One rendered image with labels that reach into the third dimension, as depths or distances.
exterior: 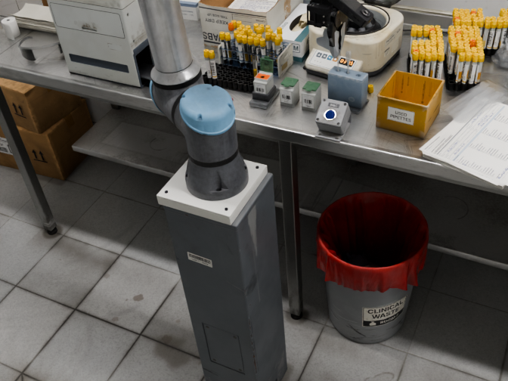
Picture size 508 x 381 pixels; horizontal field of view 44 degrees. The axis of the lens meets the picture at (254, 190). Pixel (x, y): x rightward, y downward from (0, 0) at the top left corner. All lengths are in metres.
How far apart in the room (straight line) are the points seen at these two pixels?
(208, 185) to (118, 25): 0.63
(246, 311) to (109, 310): 0.92
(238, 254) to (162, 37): 0.52
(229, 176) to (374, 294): 0.77
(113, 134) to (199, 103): 1.50
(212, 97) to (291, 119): 0.40
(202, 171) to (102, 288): 1.22
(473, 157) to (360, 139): 0.28
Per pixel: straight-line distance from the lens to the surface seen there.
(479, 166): 1.57
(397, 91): 1.76
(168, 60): 1.41
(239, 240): 1.46
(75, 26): 1.97
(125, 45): 1.88
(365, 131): 1.67
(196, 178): 1.44
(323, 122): 1.62
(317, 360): 2.23
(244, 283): 1.57
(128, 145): 2.75
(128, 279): 2.56
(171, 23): 1.37
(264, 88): 1.75
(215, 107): 1.35
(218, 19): 2.03
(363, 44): 1.83
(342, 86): 1.72
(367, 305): 2.06
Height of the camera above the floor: 1.87
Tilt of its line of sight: 42 degrees down
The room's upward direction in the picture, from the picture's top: 6 degrees counter-clockwise
